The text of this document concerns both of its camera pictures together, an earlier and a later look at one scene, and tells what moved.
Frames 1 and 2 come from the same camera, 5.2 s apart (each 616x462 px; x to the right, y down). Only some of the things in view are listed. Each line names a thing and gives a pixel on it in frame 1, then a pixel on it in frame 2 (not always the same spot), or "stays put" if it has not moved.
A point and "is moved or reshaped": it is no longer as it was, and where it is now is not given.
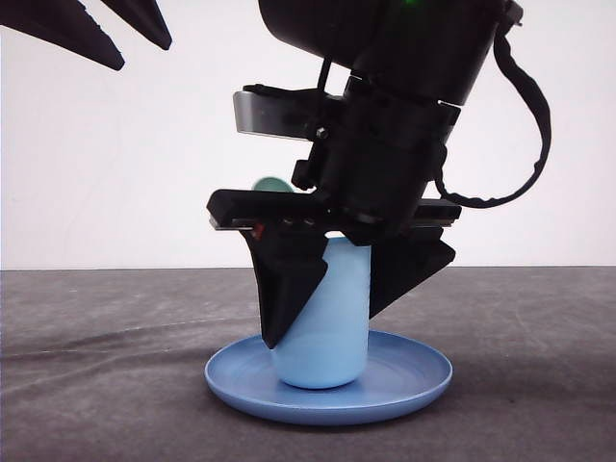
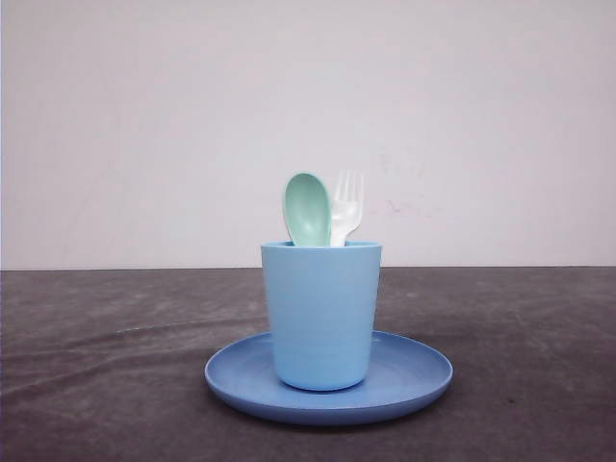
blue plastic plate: [399, 374] stays put
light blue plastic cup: [328, 346] stays put
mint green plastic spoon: [271, 184] is moved or reshaped
